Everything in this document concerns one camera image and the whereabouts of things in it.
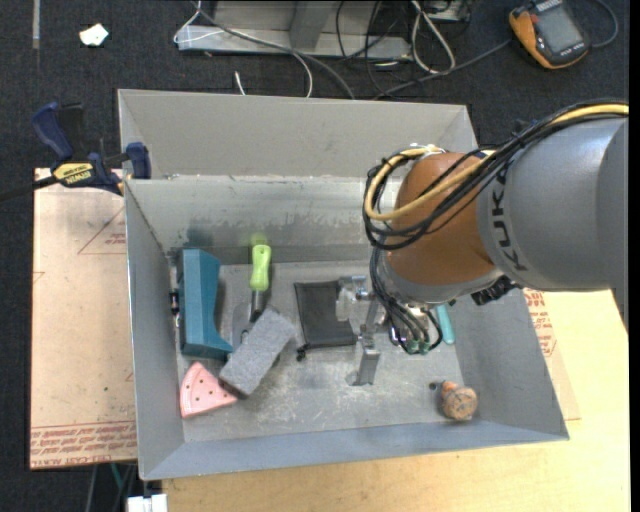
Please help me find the grey metal bin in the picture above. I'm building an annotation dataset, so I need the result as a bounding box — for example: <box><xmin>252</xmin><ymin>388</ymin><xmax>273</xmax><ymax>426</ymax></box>
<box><xmin>117</xmin><ymin>88</ymin><xmax>571</xmax><ymax>482</ymax></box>

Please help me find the pink triangular slice toy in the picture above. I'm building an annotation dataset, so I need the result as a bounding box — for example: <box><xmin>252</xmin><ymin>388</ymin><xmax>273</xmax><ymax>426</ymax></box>
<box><xmin>178</xmin><ymin>361</ymin><xmax>239</xmax><ymax>420</ymax></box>

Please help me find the green handled metal tool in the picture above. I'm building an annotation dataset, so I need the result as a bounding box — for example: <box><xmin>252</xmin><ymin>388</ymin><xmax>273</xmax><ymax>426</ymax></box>
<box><xmin>231</xmin><ymin>243</ymin><xmax>274</xmax><ymax>351</ymax></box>

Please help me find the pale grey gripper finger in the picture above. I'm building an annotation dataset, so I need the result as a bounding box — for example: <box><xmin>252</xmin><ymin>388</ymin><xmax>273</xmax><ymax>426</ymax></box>
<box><xmin>336</xmin><ymin>274</ymin><xmax>371</xmax><ymax>322</ymax></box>
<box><xmin>356</xmin><ymin>335</ymin><xmax>383</xmax><ymax>387</ymax></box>

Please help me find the black drawstring pouch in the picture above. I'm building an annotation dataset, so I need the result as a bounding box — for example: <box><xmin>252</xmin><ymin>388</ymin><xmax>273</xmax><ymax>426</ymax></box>
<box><xmin>293</xmin><ymin>279</ymin><xmax>359</xmax><ymax>363</ymax></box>

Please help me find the grey rectangular sponge block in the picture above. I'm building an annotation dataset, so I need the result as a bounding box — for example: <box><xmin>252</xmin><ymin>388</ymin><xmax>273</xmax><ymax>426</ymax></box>
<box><xmin>218</xmin><ymin>307</ymin><xmax>298</xmax><ymax>399</ymax></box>

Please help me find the teal blue curved block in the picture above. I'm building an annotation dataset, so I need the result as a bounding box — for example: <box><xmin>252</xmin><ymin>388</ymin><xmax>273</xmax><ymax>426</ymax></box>
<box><xmin>174</xmin><ymin>248</ymin><xmax>234</xmax><ymax>362</ymax></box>

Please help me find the teal plastic handle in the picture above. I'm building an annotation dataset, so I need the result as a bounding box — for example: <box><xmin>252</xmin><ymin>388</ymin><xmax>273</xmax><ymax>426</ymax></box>
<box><xmin>436</xmin><ymin>304</ymin><xmax>457</xmax><ymax>347</ymax></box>

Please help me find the orange plush toy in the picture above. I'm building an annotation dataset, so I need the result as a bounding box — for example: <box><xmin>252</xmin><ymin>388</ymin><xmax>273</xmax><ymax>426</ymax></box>
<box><xmin>429</xmin><ymin>379</ymin><xmax>479</xmax><ymax>423</ymax></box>

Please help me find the brown cardboard board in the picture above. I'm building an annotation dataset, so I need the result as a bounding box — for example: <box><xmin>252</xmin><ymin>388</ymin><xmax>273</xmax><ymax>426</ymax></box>
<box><xmin>29</xmin><ymin>167</ymin><xmax>584</xmax><ymax>471</ymax></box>

